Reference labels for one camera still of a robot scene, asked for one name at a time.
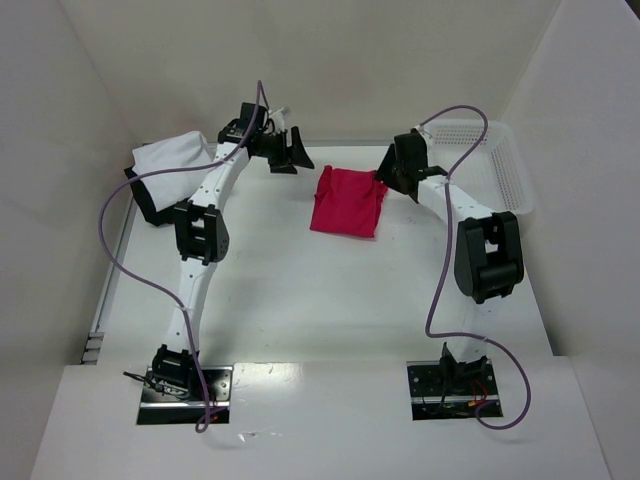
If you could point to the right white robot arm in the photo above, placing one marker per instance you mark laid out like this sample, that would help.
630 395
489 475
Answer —
483 254

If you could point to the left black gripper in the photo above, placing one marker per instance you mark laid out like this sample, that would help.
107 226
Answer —
285 148

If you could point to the folded black t-shirt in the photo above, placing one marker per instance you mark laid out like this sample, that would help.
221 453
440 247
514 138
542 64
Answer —
144 201

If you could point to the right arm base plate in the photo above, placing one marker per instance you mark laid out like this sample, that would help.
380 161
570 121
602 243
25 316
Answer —
434 398

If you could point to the white plastic basket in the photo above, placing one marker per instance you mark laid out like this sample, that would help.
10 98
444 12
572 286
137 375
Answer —
493 173

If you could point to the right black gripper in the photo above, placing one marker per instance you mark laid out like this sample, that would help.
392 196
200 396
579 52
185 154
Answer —
395 167

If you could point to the folded white t-shirt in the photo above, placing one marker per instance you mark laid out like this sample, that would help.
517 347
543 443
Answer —
188 152

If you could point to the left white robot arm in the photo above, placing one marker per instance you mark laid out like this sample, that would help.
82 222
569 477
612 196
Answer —
202 237

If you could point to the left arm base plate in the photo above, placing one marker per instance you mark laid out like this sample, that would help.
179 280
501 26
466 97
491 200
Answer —
164 403

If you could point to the red t-shirt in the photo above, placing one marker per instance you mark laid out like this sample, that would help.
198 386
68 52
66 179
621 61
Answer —
347 202

